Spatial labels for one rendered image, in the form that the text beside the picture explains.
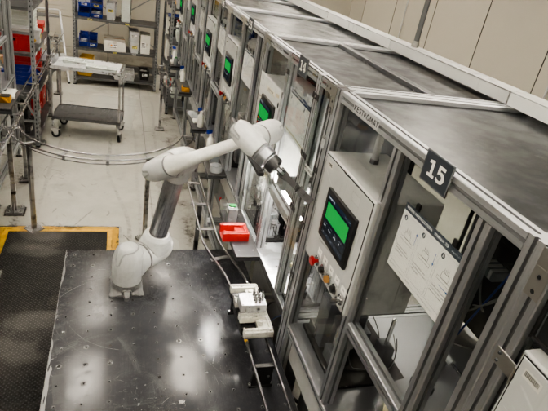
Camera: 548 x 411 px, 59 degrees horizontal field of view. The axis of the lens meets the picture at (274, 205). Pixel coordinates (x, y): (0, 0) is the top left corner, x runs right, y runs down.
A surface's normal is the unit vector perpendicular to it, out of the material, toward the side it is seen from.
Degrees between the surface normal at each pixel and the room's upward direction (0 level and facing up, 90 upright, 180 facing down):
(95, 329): 0
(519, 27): 90
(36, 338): 0
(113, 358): 0
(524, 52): 90
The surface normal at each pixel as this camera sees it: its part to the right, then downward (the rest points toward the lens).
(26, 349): 0.17, -0.87
